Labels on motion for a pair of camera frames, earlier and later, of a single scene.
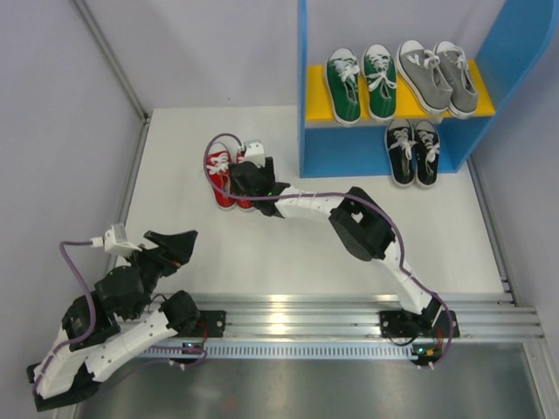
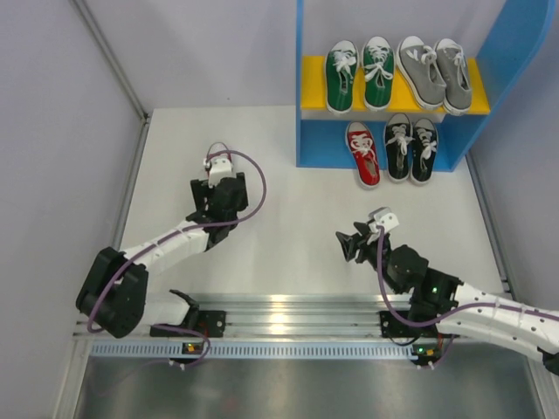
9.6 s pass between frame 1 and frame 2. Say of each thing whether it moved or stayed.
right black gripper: moved
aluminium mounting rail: stayed
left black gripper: moved
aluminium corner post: stayed
